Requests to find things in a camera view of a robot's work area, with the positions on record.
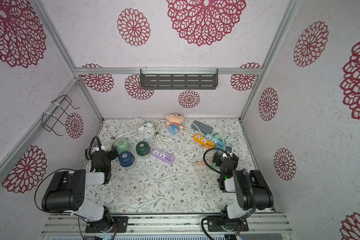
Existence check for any pink usb charging cable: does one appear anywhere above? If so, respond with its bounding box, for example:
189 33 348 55
193 160 211 176

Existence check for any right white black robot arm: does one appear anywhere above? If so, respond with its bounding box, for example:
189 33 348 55
201 148 274 240

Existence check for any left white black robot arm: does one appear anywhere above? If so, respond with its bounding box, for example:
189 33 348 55
38 150 119 233

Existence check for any teal power strip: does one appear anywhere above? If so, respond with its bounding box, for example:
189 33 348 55
205 133 226 150

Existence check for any orange power strip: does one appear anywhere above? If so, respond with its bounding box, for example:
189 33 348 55
194 134 215 149

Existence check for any white alarm clock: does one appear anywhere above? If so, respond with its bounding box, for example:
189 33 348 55
138 122 156 140

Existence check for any purple power strip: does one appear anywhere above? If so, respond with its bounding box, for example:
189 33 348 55
151 148 175 165

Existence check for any plush boy doll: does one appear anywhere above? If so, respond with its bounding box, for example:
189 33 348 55
166 113 185 135

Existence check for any light green cordless grinder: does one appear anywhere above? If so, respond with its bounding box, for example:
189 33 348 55
115 139 131 154

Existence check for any white power cord bundle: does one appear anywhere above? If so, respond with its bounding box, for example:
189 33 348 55
106 117 196 149

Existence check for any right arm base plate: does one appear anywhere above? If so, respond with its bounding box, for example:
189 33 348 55
207 216 249 233

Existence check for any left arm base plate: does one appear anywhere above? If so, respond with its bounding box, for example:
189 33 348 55
85 216 129 234

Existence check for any black wire wall rack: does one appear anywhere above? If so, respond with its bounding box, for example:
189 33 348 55
41 95 79 137

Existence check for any grey wall shelf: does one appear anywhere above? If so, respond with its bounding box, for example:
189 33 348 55
140 69 219 90

